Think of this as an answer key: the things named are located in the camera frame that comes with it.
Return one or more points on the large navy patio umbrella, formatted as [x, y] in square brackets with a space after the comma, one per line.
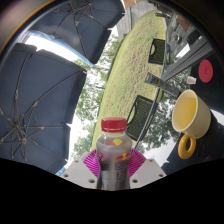
[36, 106]

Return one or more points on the flat round red coaster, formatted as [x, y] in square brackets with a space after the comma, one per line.
[205, 71]

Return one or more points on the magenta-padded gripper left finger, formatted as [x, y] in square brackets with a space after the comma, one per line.
[78, 173]

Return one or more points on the navy umbrella with light-blue edge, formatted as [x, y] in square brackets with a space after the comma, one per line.
[83, 23]

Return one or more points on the red-capped clear drink bottle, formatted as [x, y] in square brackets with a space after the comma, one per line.
[114, 156]

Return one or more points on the pale yellow mug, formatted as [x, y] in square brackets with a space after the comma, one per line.
[191, 115]

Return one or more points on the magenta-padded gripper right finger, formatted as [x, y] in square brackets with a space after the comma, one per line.
[146, 173]

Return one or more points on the small glass ashtray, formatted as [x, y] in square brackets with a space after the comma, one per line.
[177, 38]

